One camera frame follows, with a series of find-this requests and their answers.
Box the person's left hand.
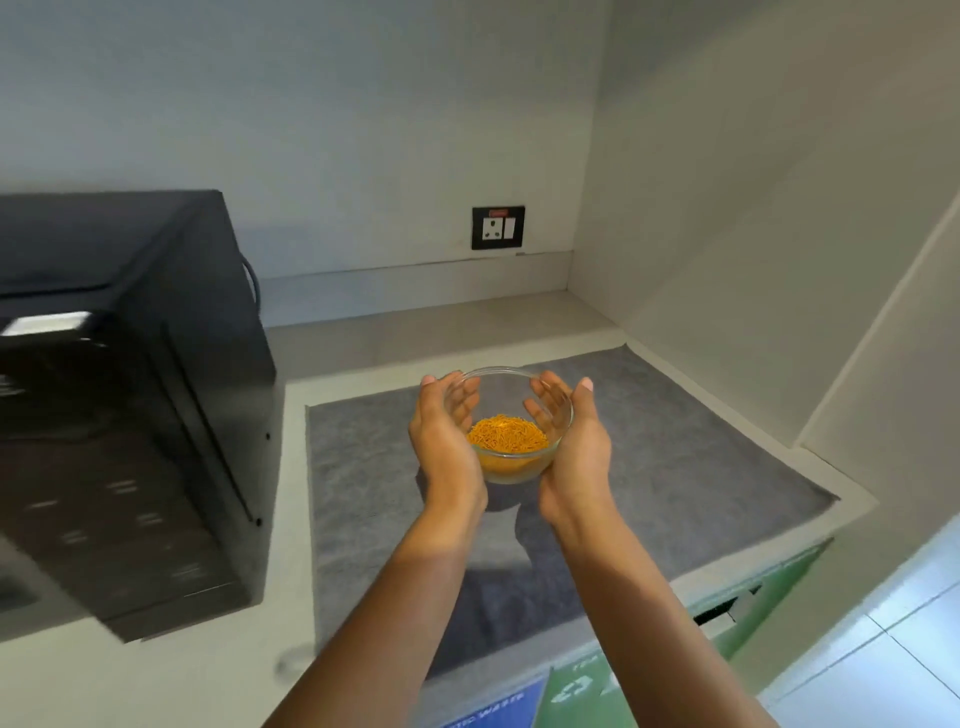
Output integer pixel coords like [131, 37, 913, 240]
[408, 371, 489, 518]

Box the person's right hand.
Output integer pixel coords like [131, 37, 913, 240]
[522, 371, 613, 530]

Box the clear glass bowl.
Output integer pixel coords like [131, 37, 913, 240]
[444, 366, 575, 486]

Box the person's right forearm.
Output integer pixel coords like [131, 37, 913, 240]
[551, 506, 777, 728]

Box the person's left forearm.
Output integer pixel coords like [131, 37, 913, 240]
[264, 498, 489, 728]

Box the orange fried noodle snack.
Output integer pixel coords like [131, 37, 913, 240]
[466, 416, 550, 477]

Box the grey cloth mat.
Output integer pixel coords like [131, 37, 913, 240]
[304, 345, 840, 682]

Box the black microwave oven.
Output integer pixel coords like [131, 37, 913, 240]
[0, 189, 286, 645]

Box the black wall power socket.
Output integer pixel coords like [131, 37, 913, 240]
[471, 205, 526, 251]

